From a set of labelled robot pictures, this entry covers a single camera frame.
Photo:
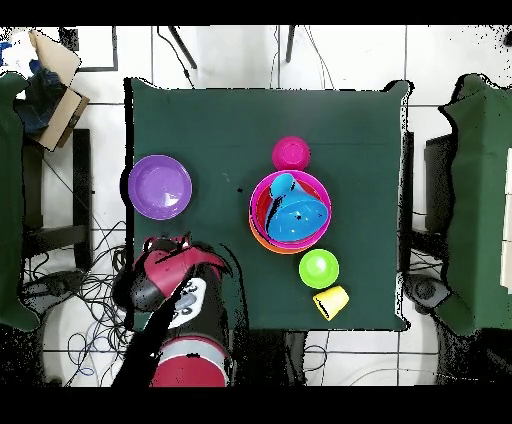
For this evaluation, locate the large pink bowl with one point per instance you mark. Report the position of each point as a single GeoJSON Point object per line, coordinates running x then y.
{"type": "Point", "coordinates": [256, 196]}

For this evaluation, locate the blue cup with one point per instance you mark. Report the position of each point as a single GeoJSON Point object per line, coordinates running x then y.
{"type": "Point", "coordinates": [282, 184]}

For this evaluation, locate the large orange bowl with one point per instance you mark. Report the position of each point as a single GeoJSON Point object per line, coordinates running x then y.
{"type": "Point", "coordinates": [276, 250]}

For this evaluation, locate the medium blue bowl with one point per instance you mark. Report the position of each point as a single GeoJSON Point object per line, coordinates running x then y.
{"type": "Point", "coordinates": [300, 216]}

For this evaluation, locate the small crimson bowl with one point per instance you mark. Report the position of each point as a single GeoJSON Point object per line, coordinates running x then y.
{"type": "Point", "coordinates": [291, 153]}

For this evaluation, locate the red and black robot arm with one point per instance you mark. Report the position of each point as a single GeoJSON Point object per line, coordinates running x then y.
{"type": "Point", "coordinates": [168, 268]}

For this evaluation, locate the small green bowl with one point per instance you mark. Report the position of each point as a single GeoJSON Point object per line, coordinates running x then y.
{"type": "Point", "coordinates": [318, 268]}

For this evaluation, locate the dark green tablecloth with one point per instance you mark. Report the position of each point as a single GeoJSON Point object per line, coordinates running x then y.
{"type": "Point", "coordinates": [256, 120]}

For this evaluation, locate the purple bowl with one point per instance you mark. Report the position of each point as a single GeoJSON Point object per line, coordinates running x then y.
{"type": "Point", "coordinates": [160, 188]}

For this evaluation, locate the yellow cup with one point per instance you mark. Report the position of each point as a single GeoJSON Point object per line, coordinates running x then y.
{"type": "Point", "coordinates": [334, 300]}

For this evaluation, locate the black tripod leg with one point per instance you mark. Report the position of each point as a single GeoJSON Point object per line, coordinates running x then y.
{"type": "Point", "coordinates": [182, 46]}
{"type": "Point", "coordinates": [290, 44]}

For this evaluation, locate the black stool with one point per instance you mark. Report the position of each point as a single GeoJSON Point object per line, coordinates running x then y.
{"type": "Point", "coordinates": [82, 180]}

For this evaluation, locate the cardboard box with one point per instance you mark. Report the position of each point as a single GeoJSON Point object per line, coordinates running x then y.
{"type": "Point", "coordinates": [60, 116]}

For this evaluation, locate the green cloth covered table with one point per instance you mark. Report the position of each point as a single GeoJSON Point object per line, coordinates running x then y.
{"type": "Point", "coordinates": [480, 160]}
{"type": "Point", "coordinates": [10, 200]}

